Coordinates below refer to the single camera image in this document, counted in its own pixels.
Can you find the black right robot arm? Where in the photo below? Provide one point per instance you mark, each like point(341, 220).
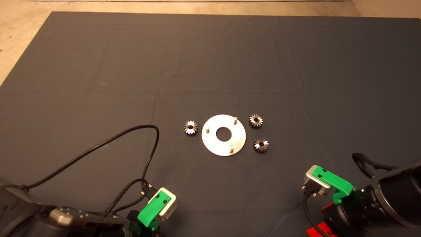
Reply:
point(394, 194)

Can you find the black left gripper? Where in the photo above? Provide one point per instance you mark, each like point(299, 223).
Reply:
point(135, 227)

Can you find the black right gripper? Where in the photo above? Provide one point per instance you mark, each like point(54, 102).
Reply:
point(335, 220)

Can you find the dark grey table cloth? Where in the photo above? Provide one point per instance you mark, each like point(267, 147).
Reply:
point(210, 65)

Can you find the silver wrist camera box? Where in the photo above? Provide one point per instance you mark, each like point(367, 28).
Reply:
point(312, 181)
point(169, 207)

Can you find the round metal carrier plate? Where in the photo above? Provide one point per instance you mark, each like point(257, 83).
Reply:
point(213, 144)

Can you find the bright green camera mount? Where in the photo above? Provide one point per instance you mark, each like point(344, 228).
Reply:
point(149, 210)
point(335, 184)

